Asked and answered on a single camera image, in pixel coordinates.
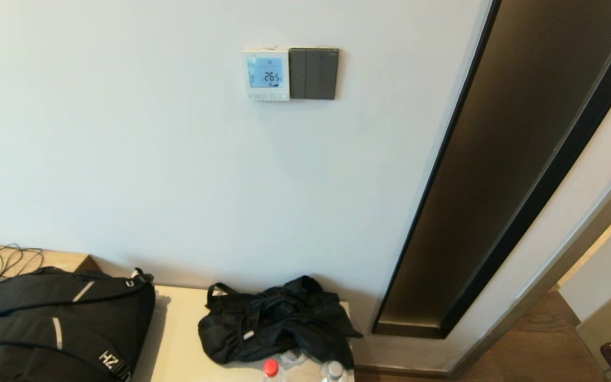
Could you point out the white wall thermostat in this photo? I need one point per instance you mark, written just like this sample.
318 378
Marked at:
265 74

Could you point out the black cloth bag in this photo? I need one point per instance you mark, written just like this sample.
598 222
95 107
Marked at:
273 323

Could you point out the red cap water bottle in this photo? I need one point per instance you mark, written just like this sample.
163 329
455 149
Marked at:
271 367

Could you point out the grey cap clear water bottle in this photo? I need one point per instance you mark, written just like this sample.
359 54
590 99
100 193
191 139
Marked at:
333 371

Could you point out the light wooden desk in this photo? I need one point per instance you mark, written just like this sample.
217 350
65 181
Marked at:
59 260

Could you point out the black backpack grey stripes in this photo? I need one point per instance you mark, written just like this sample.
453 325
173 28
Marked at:
45 329

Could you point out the dark grey switch panel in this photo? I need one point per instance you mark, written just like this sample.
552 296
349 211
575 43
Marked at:
313 74

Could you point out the bronze glass panel black frame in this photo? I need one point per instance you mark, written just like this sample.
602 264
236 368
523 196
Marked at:
496 159

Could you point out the grey door frame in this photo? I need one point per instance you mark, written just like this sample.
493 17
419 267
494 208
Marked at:
576 241

